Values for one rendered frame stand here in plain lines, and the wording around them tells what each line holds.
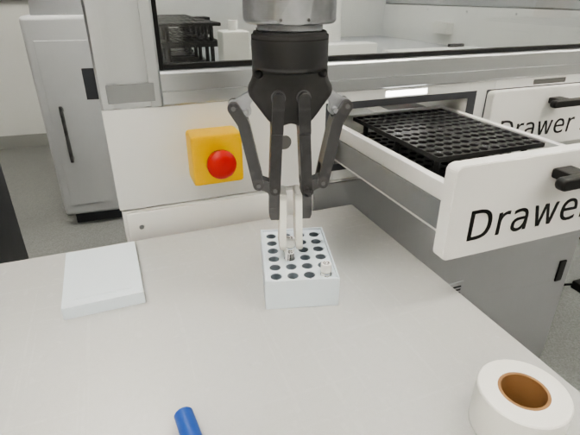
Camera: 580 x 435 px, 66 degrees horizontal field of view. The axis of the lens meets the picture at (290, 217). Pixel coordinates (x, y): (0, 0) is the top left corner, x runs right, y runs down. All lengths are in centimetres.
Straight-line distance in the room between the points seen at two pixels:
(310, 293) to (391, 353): 11
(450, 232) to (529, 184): 11
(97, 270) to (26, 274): 10
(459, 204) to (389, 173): 14
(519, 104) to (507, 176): 42
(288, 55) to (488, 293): 85
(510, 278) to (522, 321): 17
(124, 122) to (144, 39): 11
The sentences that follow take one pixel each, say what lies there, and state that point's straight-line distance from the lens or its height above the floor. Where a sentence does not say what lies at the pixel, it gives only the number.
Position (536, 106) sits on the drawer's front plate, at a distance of 97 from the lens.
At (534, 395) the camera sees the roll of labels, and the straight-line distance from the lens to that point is 45.
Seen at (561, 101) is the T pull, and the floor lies 91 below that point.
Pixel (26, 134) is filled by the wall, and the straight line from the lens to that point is 413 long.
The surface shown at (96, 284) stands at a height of 78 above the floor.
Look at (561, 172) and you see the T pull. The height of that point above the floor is 91.
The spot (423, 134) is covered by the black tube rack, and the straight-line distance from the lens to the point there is 70.
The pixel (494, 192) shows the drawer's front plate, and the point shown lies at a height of 89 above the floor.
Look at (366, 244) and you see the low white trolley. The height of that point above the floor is 76.
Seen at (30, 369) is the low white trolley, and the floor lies 76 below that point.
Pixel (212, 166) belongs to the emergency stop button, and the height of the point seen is 88.
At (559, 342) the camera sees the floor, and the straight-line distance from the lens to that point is 187.
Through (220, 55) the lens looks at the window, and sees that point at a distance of 67.
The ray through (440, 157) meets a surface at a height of 90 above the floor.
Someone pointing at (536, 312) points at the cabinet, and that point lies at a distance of 134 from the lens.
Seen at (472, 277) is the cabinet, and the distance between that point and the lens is 109.
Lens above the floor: 108
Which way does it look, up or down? 26 degrees down
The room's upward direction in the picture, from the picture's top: straight up
